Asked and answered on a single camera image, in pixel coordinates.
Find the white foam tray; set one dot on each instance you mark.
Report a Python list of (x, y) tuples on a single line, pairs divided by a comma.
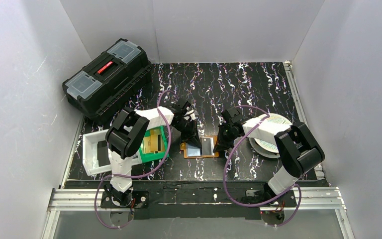
[(97, 157)]

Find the green plastic bin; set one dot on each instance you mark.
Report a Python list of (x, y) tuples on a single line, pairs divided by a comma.
[(154, 156)]

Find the gold card in bin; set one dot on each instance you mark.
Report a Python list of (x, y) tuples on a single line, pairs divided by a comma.
[(153, 142)]

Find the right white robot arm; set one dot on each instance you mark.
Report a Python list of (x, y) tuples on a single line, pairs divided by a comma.
[(298, 149)]

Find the orange leather card holder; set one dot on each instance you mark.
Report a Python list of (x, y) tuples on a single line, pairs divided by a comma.
[(206, 150)]

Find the white filament spool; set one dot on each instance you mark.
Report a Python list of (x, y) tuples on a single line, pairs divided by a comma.
[(262, 138)]

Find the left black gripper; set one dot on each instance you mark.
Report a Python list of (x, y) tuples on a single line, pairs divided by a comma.
[(188, 126)]

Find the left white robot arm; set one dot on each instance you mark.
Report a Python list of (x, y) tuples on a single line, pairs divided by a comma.
[(126, 134)]

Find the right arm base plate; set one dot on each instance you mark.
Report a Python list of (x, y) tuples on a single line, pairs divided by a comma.
[(256, 196)]

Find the aluminium frame rail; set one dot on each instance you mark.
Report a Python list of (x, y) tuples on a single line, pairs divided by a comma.
[(196, 212)]

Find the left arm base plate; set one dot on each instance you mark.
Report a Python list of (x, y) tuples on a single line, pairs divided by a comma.
[(133, 199)]

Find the black plastic toolbox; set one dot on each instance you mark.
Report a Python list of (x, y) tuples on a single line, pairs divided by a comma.
[(106, 84)]

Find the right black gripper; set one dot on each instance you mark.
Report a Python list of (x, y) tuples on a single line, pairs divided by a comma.
[(226, 132)]

